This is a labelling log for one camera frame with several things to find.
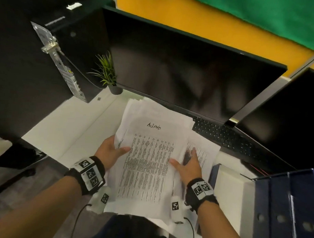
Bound person's left hand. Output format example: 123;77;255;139
93;135;132;173

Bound person's right hand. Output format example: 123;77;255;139
168;146;204;186

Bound stack of white printed papers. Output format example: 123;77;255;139
103;95;223;228

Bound blue ring binders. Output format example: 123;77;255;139
286;167;314;238

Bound person's right forearm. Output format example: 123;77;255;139
196;200;248;238

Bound person's left forearm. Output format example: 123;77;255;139
0;172;83;238

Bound person's dark clothing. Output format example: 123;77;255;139
87;213;171;238

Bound black right wristband with markers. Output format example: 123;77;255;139
184;177;220;212

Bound black wristband with markers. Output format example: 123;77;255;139
64;154;107;196
184;177;220;212

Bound black left wristband with markers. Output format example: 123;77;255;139
64;154;107;196

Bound black keyboard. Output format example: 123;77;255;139
190;115;299;177

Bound small green potted plant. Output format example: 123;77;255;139
86;50;125;96

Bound black office chair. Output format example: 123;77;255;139
0;136;48;203

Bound large black monitor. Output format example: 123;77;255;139
98;5;290;127

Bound smaller black monitor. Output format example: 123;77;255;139
233;64;314;171

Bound black computer tower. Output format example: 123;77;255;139
28;0;117;104

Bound black side panel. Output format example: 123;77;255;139
0;0;77;143

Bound yellow partition panel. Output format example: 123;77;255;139
93;0;314;79

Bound green cloth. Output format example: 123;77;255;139
184;0;314;54

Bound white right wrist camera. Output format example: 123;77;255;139
169;196;188;224

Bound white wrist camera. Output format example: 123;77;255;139
169;196;188;224
88;185;111;215

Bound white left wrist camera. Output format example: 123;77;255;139
88;185;111;215

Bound black right camera cable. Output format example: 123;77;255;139
182;217;196;238

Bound black camera cable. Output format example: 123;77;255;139
182;217;196;238
71;202;93;238

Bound black left camera cable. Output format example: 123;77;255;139
71;202;93;238

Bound thin black tower cable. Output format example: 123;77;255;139
58;51;106;90

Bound clear plastic cable connector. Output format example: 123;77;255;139
41;40;59;53

